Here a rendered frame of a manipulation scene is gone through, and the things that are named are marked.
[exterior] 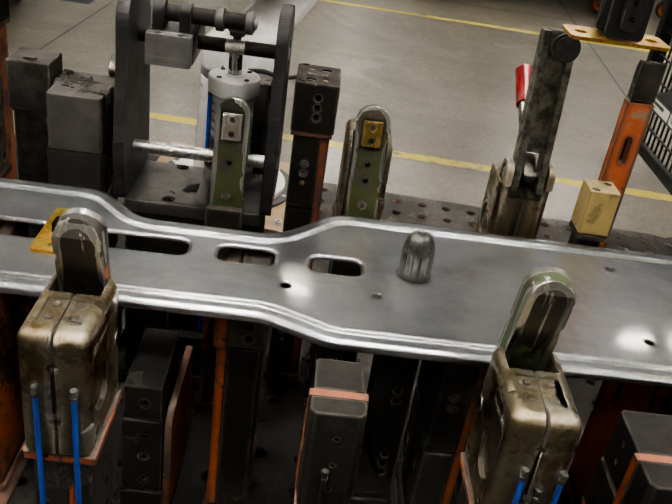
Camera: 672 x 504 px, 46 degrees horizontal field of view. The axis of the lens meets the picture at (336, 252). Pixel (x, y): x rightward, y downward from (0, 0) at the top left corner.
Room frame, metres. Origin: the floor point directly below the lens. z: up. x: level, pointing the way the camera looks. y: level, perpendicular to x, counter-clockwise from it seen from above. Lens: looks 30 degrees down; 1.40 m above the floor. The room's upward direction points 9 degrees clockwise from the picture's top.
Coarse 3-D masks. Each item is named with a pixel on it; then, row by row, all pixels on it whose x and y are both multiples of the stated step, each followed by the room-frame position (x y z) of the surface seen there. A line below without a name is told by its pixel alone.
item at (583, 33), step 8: (568, 24) 0.70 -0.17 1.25; (568, 32) 0.67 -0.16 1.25; (576, 32) 0.67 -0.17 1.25; (584, 32) 0.68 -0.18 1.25; (592, 32) 0.68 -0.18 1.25; (600, 32) 0.68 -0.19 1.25; (584, 40) 0.66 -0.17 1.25; (592, 40) 0.66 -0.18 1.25; (600, 40) 0.66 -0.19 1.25; (608, 40) 0.66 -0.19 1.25; (616, 40) 0.66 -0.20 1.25; (624, 40) 0.67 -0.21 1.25; (648, 40) 0.69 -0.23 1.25; (656, 40) 0.69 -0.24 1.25; (648, 48) 0.66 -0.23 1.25; (656, 48) 0.66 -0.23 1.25; (664, 48) 0.66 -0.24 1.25
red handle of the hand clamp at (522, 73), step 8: (520, 72) 0.93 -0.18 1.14; (528, 72) 0.93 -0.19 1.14; (520, 80) 0.92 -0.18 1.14; (528, 80) 0.92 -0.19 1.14; (520, 88) 0.91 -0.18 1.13; (520, 96) 0.90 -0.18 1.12; (520, 104) 0.89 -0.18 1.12; (520, 112) 0.89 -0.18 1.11; (520, 120) 0.88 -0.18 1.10; (528, 152) 0.84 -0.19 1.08; (528, 160) 0.83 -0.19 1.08; (528, 168) 0.82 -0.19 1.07; (528, 176) 0.81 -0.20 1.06; (536, 176) 0.82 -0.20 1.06
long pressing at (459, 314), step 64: (0, 192) 0.71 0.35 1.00; (64, 192) 0.73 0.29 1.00; (0, 256) 0.60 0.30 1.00; (128, 256) 0.63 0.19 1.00; (192, 256) 0.65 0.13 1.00; (320, 256) 0.68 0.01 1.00; (384, 256) 0.70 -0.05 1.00; (448, 256) 0.72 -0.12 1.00; (512, 256) 0.74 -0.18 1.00; (576, 256) 0.76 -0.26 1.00; (640, 256) 0.78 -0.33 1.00; (256, 320) 0.57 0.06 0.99; (320, 320) 0.57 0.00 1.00; (384, 320) 0.59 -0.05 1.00; (448, 320) 0.60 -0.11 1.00; (576, 320) 0.64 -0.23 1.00; (640, 320) 0.65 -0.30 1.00; (640, 384) 0.57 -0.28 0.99
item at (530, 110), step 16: (544, 32) 0.84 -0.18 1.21; (560, 32) 0.84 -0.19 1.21; (544, 48) 0.83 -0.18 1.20; (560, 48) 0.81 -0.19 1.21; (576, 48) 0.81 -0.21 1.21; (544, 64) 0.83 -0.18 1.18; (560, 64) 0.84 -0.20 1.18; (544, 80) 0.84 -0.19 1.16; (560, 80) 0.83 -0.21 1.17; (528, 96) 0.83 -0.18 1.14; (544, 96) 0.83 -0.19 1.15; (560, 96) 0.83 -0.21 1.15; (528, 112) 0.82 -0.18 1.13; (544, 112) 0.83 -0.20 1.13; (560, 112) 0.82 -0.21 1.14; (528, 128) 0.82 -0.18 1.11; (544, 128) 0.83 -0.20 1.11; (528, 144) 0.82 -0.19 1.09; (544, 144) 0.83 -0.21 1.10; (544, 160) 0.81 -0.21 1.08; (544, 176) 0.81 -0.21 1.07
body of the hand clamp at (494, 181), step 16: (496, 176) 0.84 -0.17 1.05; (496, 192) 0.82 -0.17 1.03; (512, 192) 0.83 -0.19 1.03; (528, 192) 0.83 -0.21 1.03; (544, 192) 0.81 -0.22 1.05; (496, 208) 0.81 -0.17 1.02; (512, 208) 0.81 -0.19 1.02; (528, 208) 0.81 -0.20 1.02; (544, 208) 0.82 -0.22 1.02; (480, 224) 0.86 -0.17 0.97; (496, 224) 0.81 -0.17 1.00; (512, 224) 0.81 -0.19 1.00; (528, 224) 0.81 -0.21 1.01
